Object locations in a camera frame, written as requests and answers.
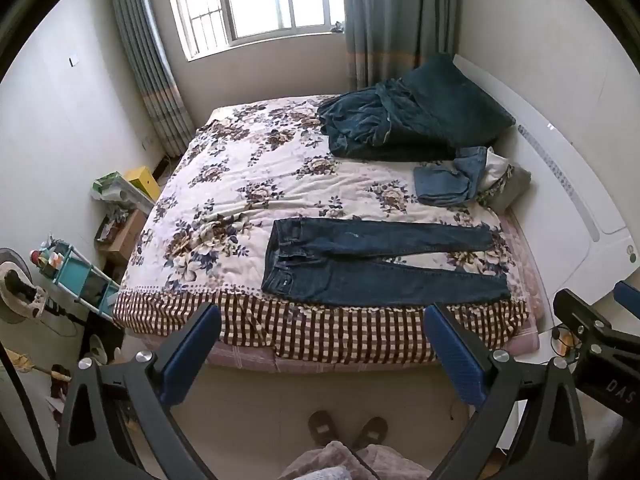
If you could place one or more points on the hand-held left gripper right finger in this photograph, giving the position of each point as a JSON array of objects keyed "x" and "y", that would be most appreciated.
[{"x": 455, "y": 355}]

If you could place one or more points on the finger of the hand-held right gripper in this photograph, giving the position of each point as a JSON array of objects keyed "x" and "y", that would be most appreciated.
[
  {"x": 629, "y": 296},
  {"x": 575, "y": 310}
]

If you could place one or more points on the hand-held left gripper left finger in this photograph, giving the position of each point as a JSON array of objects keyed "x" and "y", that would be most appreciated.
[{"x": 192, "y": 355}]

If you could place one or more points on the dark blue jeans pants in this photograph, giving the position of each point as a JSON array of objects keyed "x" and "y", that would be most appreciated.
[{"x": 350, "y": 265}]

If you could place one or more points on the person's pink fleece pants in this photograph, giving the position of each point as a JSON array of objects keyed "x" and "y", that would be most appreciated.
[{"x": 350, "y": 462}]

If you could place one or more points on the white shoes on floor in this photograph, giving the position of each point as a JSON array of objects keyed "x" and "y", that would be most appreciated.
[{"x": 102, "y": 350}]

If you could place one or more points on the dark slipper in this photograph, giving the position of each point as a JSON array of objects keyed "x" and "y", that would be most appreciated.
[
  {"x": 321, "y": 427},
  {"x": 371, "y": 431}
]

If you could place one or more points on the teal shelf rack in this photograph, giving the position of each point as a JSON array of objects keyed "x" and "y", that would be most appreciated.
[{"x": 82, "y": 280}]

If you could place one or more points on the white headboard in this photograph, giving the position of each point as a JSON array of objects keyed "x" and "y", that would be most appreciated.
[{"x": 565, "y": 175}]

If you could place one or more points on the brown cardboard box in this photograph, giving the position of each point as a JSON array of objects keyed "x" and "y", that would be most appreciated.
[{"x": 122, "y": 237}]

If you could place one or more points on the grey olive folded cloth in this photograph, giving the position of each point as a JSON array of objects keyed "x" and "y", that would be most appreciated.
[{"x": 512, "y": 187}]

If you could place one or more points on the floral bed blanket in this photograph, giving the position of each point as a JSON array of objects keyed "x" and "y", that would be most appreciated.
[{"x": 240, "y": 210}]

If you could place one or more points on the folded light blue jeans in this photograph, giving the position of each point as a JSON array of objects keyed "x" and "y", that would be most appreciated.
[{"x": 447, "y": 180}]

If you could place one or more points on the yellow box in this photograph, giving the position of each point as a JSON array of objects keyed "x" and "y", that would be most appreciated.
[{"x": 144, "y": 182}]

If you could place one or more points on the standing fan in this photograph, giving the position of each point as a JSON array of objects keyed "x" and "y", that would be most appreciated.
[{"x": 17, "y": 290}]

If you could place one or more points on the green and white box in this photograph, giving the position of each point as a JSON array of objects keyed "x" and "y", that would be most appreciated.
[{"x": 107, "y": 185}]

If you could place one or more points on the dark green crumpled blanket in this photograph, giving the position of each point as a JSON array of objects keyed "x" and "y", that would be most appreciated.
[{"x": 380, "y": 120}]

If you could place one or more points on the dark teal pillow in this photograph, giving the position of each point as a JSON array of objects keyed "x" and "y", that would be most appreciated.
[{"x": 450, "y": 95}]

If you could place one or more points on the window with metal bars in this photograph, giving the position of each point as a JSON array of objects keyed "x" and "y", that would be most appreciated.
[{"x": 260, "y": 0}]

